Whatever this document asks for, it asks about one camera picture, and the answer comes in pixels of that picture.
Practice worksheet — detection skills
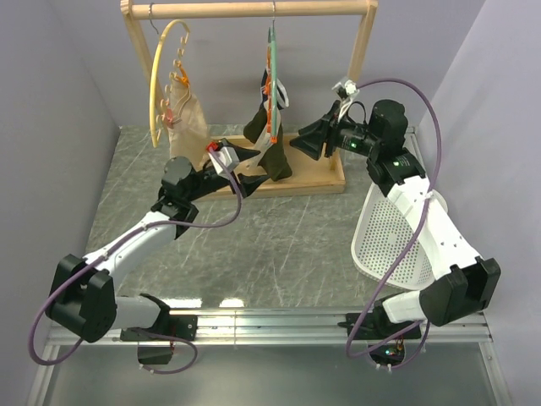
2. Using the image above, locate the beige underwear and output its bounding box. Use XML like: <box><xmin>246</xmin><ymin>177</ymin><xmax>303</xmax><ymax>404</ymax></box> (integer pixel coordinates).
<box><xmin>167</xmin><ymin>72</ymin><xmax>210</xmax><ymax>168</ymax></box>

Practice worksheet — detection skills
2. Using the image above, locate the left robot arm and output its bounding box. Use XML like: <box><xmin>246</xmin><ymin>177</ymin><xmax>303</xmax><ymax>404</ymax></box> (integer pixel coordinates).
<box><xmin>45</xmin><ymin>139</ymin><xmax>268</xmax><ymax>343</ymax></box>

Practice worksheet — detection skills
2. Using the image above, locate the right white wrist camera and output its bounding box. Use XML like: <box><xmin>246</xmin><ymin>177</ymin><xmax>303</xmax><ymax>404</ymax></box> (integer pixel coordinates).
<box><xmin>332</xmin><ymin>77</ymin><xmax>359</xmax><ymax>121</ymax></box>

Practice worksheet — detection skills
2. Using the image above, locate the green wire hanger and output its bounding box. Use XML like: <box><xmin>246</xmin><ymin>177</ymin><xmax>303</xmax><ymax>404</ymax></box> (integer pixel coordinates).
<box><xmin>266</xmin><ymin>1</ymin><xmax>278</xmax><ymax>134</ymax></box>

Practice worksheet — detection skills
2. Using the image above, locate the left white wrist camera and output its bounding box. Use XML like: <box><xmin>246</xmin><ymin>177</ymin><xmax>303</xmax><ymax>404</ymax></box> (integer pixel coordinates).
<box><xmin>206</xmin><ymin>140</ymin><xmax>240</xmax><ymax>178</ymax></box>

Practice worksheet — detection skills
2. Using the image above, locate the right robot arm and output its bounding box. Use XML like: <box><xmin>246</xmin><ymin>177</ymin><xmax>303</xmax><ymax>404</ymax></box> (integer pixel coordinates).
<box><xmin>290</xmin><ymin>100</ymin><xmax>501</xmax><ymax>338</ymax></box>

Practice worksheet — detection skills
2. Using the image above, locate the navy blue underwear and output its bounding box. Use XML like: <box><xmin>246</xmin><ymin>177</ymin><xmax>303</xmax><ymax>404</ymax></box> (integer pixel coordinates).
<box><xmin>260</xmin><ymin>69</ymin><xmax>289</xmax><ymax>110</ymax></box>

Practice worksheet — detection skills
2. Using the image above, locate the white perforated plastic basket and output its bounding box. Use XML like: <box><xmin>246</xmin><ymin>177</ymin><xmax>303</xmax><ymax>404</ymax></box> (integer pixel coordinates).
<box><xmin>351</xmin><ymin>177</ymin><xmax>447</xmax><ymax>290</ymax></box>

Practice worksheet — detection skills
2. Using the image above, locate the aluminium mounting rail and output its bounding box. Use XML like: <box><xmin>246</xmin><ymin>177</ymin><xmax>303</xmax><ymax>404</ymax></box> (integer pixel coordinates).
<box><xmin>28</xmin><ymin>308</ymin><xmax>511</xmax><ymax>405</ymax></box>

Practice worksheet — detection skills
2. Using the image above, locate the orange clip on yellow hanger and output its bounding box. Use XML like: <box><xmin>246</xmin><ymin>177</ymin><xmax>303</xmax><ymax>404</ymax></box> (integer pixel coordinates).
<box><xmin>175</xmin><ymin>67</ymin><xmax>189</xmax><ymax>86</ymax></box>

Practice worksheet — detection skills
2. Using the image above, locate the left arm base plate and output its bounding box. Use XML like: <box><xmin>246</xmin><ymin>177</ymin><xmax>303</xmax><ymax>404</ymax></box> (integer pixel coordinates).
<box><xmin>120</xmin><ymin>315</ymin><xmax>198</xmax><ymax>342</ymax></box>

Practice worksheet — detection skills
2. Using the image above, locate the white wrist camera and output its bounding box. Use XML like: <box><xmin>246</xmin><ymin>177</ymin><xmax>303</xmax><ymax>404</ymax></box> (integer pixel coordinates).
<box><xmin>206</xmin><ymin>140</ymin><xmax>240</xmax><ymax>178</ymax></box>
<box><xmin>332</xmin><ymin>77</ymin><xmax>359</xmax><ymax>121</ymax></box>

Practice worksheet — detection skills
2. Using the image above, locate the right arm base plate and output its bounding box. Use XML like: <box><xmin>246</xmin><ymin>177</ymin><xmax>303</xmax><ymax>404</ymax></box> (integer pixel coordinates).
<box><xmin>337</xmin><ymin>312</ymin><xmax>413</xmax><ymax>341</ymax></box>

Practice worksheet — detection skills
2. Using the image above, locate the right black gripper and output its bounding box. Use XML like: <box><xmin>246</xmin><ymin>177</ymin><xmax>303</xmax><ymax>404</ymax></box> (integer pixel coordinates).
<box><xmin>289</xmin><ymin>101</ymin><xmax>381</xmax><ymax>161</ymax></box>

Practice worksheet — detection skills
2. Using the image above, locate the wooden clothes rack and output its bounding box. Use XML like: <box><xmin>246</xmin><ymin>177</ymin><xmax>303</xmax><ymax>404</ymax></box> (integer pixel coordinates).
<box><xmin>120</xmin><ymin>1</ymin><xmax>378</xmax><ymax>197</ymax></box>

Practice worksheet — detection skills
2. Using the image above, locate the yellow plastic hanger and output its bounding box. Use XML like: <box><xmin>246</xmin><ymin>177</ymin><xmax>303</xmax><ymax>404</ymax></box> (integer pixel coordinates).
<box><xmin>149</xmin><ymin>19</ymin><xmax>190</xmax><ymax>148</ymax></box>

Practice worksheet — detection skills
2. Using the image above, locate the olive green underwear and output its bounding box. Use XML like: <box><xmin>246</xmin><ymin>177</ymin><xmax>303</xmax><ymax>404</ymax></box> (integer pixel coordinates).
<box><xmin>243</xmin><ymin>104</ymin><xmax>292</xmax><ymax>182</ymax></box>

